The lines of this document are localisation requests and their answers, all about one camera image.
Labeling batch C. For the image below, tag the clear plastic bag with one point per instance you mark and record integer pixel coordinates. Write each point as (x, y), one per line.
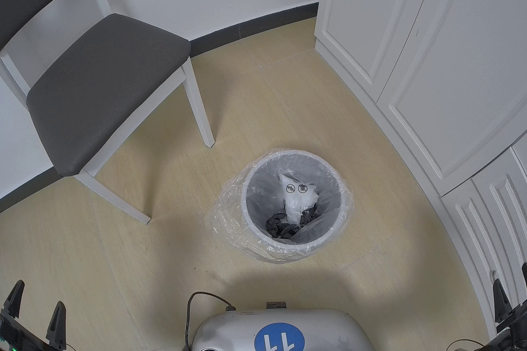
(226, 226)

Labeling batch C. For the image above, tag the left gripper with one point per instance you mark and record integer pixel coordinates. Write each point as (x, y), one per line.
(20, 335)

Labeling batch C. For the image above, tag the white printed wrapper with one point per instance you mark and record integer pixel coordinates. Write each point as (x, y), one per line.
(298, 197)

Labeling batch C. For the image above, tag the grey and white chair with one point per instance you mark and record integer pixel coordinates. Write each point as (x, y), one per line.
(111, 73)

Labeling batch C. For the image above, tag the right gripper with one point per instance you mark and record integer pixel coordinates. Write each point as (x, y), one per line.
(514, 320)

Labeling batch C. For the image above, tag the white trash bin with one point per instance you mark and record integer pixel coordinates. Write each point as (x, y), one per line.
(251, 217)

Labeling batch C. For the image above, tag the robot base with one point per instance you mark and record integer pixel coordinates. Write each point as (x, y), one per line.
(288, 328)

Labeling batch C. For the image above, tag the white wardrobe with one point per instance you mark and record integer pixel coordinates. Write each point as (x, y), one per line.
(432, 32)

